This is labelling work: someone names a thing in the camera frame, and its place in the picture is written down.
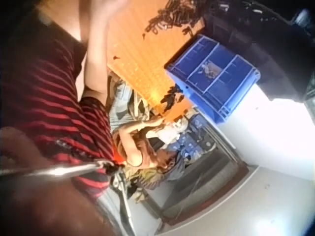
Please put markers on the black machine housing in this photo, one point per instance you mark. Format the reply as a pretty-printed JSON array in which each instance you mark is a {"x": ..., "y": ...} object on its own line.
[{"x": 261, "y": 37}]

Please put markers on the blue plastic crate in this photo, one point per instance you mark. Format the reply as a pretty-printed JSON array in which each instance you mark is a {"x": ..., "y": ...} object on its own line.
[{"x": 216, "y": 83}]

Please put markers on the shiny metal rod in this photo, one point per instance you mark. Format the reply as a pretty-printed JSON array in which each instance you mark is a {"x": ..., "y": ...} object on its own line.
[{"x": 61, "y": 170}]

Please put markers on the orange grid work mat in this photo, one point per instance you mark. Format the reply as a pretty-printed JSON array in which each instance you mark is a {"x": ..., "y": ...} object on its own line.
[{"x": 142, "y": 61}]

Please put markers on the crumpled paper scrap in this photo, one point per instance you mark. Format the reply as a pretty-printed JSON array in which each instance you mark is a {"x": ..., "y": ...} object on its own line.
[{"x": 211, "y": 69}]

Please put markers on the single black part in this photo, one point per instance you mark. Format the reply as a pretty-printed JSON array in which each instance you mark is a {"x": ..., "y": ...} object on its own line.
[{"x": 116, "y": 58}]

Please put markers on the heap of clothes and bags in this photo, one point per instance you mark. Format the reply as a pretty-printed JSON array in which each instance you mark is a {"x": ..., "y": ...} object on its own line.
[{"x": 147, "y": 137}]

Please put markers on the small cluster of black parts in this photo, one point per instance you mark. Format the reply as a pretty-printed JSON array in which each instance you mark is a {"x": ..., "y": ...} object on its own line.
[{"x": 171, "y": 97}]

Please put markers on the dark floor mat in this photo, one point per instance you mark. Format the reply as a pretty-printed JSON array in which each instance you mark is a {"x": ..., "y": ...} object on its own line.
[{"x": 204, "y": 179}]

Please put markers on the person's right fingers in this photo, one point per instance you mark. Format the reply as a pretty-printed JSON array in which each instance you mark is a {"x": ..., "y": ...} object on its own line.
[{"x": 117, "y": 4}]

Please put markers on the grey metal clip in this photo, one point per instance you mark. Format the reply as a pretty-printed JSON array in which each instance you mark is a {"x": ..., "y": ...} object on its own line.
[{"x": 121, "y": 189}]

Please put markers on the large pile of black parts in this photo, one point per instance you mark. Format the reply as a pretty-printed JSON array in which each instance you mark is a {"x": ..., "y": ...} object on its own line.
[{"x": 173, "y": 14}]

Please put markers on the person's right hand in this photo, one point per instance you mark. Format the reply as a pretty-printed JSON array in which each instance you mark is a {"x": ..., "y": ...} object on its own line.
[{"x": 102, "y": 12}]

